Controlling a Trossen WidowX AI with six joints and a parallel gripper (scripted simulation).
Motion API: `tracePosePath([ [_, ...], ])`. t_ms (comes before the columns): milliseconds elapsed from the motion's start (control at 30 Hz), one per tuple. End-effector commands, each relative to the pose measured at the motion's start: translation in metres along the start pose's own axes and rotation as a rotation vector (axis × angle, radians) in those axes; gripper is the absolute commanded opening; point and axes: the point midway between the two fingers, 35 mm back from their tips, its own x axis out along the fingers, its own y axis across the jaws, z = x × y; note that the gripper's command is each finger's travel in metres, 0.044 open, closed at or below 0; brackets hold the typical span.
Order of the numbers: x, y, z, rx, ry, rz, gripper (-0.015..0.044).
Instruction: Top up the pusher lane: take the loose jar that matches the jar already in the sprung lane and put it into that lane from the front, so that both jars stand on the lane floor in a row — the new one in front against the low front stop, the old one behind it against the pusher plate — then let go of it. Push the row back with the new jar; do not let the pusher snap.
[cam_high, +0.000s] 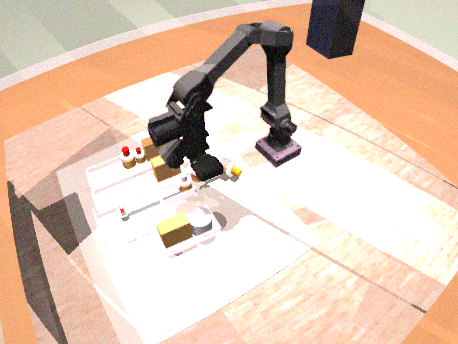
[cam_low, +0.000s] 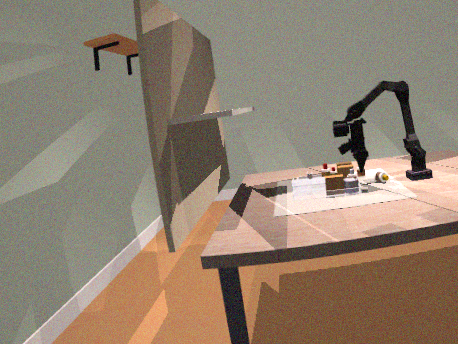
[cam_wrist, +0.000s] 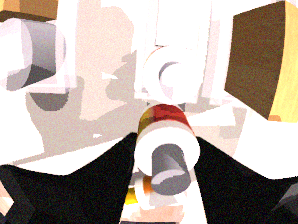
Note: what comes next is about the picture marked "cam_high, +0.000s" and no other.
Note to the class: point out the tan cardboard box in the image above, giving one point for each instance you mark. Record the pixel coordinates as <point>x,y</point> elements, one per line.
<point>174,230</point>
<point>149,149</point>

